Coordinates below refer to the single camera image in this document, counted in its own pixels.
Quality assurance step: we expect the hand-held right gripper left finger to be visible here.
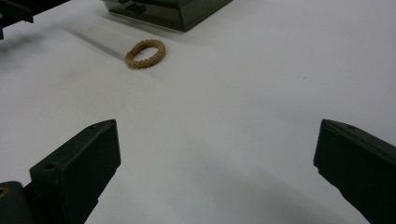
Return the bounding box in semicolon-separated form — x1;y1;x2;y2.
23;119;122;224

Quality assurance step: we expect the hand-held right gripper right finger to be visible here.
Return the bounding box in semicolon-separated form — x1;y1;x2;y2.
313;119;396;224

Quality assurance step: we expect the tan braided hair tie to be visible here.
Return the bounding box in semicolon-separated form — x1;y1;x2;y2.
124;38;166;70

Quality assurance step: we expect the dark translucent storage box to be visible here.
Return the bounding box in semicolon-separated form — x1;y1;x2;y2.
102;0;233;33

